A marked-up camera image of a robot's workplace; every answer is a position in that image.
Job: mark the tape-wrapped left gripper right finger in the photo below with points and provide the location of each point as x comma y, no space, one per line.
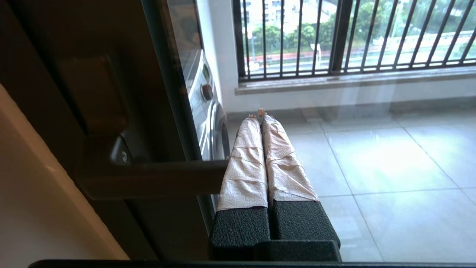
286,175

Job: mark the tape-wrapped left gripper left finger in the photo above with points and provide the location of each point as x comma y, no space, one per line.
243,175

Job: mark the dark brown glass sliding door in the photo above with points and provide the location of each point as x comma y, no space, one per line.
148,93

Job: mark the white front-load washing machine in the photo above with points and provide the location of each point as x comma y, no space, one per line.
206,111

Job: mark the grey stone window sill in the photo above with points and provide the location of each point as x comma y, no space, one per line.
353,80

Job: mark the black balcony railing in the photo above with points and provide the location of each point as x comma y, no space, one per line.
372,37

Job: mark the dark balcony window frame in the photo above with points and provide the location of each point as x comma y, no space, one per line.
340,33

